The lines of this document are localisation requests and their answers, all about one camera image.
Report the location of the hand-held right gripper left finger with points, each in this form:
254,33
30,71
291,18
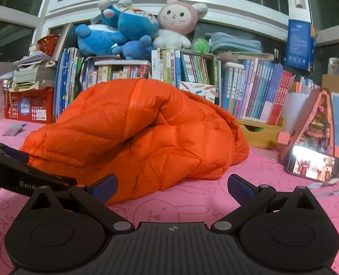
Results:
106,187

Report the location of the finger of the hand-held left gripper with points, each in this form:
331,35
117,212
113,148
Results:
14,154

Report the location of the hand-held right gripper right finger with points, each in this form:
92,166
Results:
239,189

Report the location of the orange down jacket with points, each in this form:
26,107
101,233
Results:
158,149

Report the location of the small grey plush toy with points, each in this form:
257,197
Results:
13,130

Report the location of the red plastic crate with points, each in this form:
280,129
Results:
29,106

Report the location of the pink printed blanket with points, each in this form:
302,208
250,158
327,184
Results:
186,206

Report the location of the wooden drawer organiser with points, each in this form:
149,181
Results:
261,136

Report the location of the smartphone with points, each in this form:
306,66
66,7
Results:
312,163

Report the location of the stack of papers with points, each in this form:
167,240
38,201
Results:
29,74

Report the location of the row of tall thin books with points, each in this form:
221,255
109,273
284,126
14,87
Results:
65,86

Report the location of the pen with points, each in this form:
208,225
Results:
330,194

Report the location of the white paper sheet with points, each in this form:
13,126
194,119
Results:
297,108

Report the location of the row of pink blue books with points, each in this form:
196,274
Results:
258,91

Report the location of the colourful patterned box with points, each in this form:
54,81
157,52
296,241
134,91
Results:
198,90

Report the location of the pink miniature house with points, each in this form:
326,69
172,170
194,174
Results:
318,114

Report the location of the row of short thick books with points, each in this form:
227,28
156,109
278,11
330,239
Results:
115,73

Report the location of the red plastic basket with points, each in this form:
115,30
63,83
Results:
47,44

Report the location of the brown flat board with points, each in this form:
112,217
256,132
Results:
63,40

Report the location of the small blue plush toy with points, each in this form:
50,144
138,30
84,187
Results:
135,48

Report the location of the cardboard box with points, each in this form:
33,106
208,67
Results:
337,83

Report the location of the folded teal cloth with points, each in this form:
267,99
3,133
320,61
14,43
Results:
235,43

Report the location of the green round toy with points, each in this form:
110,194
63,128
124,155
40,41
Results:
200,45

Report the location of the blue box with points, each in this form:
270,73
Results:
298,45

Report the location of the blue cat plush toy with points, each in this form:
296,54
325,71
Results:
138,23

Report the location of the pink rabbit plush toy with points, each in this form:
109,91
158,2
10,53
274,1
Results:
175,17

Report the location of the white window frame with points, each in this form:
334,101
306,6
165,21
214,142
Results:
244,11

